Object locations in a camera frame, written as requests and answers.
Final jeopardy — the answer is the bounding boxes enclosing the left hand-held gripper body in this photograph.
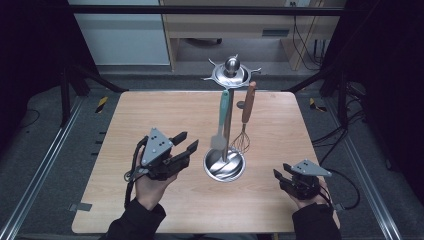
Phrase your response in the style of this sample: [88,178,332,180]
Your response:
[133,127,192,182]

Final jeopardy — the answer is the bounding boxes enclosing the person's right hand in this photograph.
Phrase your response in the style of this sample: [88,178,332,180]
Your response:
[287,177,341,230]

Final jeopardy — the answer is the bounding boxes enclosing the wooden desk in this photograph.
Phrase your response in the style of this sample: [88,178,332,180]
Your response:
[159,0,346,72]

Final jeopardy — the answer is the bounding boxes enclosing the white cabinet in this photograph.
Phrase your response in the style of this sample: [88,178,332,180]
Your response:
[67,0,171,67]

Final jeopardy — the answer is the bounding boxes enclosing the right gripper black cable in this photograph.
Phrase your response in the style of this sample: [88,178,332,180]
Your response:
[319,167,362,211]

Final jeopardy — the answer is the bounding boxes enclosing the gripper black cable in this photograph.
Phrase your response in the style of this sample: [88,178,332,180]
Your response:
[319,167,362,211]
[123,135,150,210]

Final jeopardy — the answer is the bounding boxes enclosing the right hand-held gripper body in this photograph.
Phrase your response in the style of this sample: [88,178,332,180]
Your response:
[287,158,333,201]

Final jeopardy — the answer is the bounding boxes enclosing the person's left hand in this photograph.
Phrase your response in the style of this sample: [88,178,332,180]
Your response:
[133,146,180,212]

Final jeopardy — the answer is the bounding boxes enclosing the black horizontal frame bar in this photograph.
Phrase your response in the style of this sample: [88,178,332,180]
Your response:
[65,4,348,17]

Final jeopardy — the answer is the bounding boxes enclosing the steel utensil rack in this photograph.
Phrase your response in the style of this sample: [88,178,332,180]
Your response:
[200,53,263,184]

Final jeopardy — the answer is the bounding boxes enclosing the black floor cables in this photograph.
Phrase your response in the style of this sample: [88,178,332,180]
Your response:
[311,82,368,161]

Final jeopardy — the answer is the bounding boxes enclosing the black frame leg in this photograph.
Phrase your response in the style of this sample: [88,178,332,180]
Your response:
[59,64,130,128]
[285,65,350,130]

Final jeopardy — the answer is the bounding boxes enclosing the wooden-handled wire whisk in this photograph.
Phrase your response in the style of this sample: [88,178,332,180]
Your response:
[229,80,258,155]

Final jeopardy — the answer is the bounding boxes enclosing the teal-handled pastry brush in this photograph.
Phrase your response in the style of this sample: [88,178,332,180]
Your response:
[210,89,231,152]

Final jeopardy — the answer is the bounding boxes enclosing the aluminium floor rail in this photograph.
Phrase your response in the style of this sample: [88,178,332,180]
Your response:
[0,95,86,240]
[323,99,404,240]

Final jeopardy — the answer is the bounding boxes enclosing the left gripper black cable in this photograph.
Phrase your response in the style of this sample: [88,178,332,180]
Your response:
[123,135,150,210]

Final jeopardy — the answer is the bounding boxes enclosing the black hanging cables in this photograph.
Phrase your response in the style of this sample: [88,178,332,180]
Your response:
[291,1,324,71]

